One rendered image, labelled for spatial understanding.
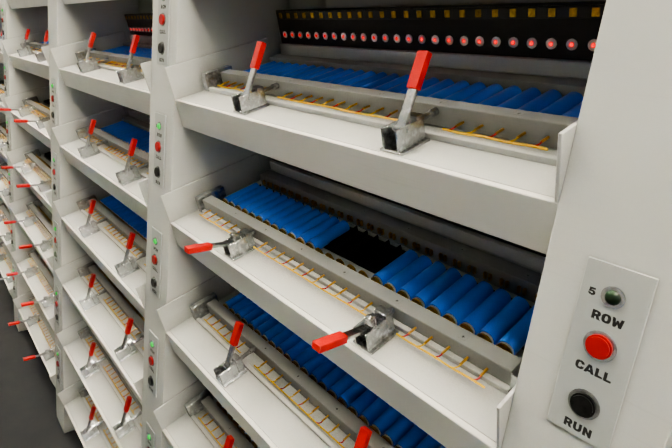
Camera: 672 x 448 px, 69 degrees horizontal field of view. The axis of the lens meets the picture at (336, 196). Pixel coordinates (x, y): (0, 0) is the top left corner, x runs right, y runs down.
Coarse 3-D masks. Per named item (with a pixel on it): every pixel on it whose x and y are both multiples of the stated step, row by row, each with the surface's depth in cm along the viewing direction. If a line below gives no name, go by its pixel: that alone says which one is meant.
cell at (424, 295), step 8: (448, 272) 55; (456, 272) 55; (440, 280) 54; (448, 280) 54; (456, 280) 54; (424, 288) 53; (432, 288) 53; (440, 288) 53; (416, 296) 52; (424, 296) 52; (432, 296) 52; (424, 304) 52
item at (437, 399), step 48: (192, 192) 81; (336, 192) 75; (192, 240) 75; (384, 240) 66; (480, 240) 56; (240, 288) 67; (288, 288) 60; (384, 384) 47; (432, 384) 44; (432, 432) 44; (480, 432) 39
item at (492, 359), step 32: (224, 224) 75; (256, 224) 70; (288, 256) 65; (320, 256) 61; (320, 288) 58; (352, 288) 56; (384, 288) 53; (416, 320) 49; (448, 320) 48; (480, 352) 43; (480, 384) 42
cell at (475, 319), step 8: (496, 296) 50; (504, 296) 50; (480, 304) 50; (488, 304) 49; (496, 304) 49; (504, 304) 50; (472, 312) 49; (480, 312) 48; (488, 312) 49; (496, 312) 49; (464, 320) 48; (472, 320) 48; (480, 320) 48; (488, 320) 48; (472, 328) 47; (480, 328) 48
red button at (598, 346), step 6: (594, 336) 31; (600, 336) 31; (588, 342) 31; (594, 342) 31; (600, 342) 31; (606, 342) 31; (588, 348) 31; (594, 348) 31; (600, 348) 31; (606, 348) 31; (612, 348) 31; (594, 354) 31; (600, 354) 31; (606, 354) 31
